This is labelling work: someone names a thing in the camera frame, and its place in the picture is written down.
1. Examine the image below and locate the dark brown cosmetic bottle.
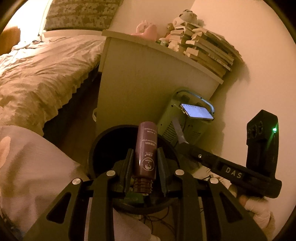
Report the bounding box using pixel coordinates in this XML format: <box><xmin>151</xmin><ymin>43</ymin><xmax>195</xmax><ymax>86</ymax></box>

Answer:
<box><xmin>133</xmin><ymin>121</ymin><xmax>158</xmax><ymax>195</ymax></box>

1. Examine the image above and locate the black round trash bin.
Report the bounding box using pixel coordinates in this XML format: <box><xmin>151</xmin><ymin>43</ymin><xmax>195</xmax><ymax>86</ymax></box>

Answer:
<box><xmin>88</xmin><ymin>125</ymin><xmax>180</xmax><ymax>215</ymax></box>

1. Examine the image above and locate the white gloved right hand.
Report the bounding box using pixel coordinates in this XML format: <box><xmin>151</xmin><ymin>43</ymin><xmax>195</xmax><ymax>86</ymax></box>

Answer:
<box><xmin>228</xmin><ymin>184</ymin><xmax>271</xmax><ymax>229</ymax></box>

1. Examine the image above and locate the lilac floral round tablecloth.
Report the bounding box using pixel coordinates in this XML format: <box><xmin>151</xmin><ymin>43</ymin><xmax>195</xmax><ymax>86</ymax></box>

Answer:
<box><xmin>1</xmin><ymin>126</ymin><xmax>88</xmax><ymax>240</ymax></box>

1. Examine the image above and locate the green portable heater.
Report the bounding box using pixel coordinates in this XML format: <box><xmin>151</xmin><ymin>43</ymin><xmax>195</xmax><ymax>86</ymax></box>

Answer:
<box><xmin>157</xmin><ymin>87</ymin><xmax>215</xmax><ymax>146</ymax></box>

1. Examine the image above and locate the smartphone with lit screen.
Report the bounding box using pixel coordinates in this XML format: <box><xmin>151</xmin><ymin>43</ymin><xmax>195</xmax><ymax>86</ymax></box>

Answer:
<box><xmin>180</xmin><ymin>103</ymin><xmax>214</xmax><ymax>121</ymax></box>

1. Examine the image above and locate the stack of books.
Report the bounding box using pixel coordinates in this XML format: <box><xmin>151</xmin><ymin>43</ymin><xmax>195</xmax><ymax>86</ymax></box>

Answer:
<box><xmin>166</xmin><ymin>22</ymin><xmax>244</xmax><ymax>78</ymax></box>

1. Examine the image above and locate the bed with cream duvet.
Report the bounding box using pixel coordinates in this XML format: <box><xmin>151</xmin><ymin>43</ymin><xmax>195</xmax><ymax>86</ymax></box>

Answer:
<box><xmin>1</xmin><ymin>35</ymin><xmax>106</xmax><ymax>136</ymax></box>

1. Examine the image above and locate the white bedside cabinet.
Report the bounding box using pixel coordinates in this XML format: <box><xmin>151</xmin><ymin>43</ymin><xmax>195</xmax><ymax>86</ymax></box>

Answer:
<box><xmin>96</xmin><ymin>30</ymin><xmax>223</xmax><ymax>135</ymax></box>

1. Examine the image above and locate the grey plush toy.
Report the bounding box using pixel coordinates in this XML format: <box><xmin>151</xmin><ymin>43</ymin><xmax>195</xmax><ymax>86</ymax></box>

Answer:
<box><xmin>172</xmin><ymin>9</ymin><xmax>204</xmax><ymax>28</ymax></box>

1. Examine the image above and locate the pink plush toy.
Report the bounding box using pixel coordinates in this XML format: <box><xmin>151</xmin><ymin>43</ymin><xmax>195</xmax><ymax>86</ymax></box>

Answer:
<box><xmin>131</xmin><ymin>20</ymin><xmax>158</xmax><ymax>42</ymax></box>

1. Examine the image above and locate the brown pillow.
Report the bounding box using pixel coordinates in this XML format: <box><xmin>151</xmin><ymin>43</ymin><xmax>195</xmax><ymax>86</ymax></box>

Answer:
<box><xmin>0</xmin><ymin>26</ymin><xmax>21</xmax><ymax>55</ymax></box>

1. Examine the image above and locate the patterned grey headboard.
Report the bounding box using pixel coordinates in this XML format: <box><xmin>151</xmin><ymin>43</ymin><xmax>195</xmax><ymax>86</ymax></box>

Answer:
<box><xmin>44</xmin><ymin>0</ymin><xmax>123</xmax><ymax>31</ymax></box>

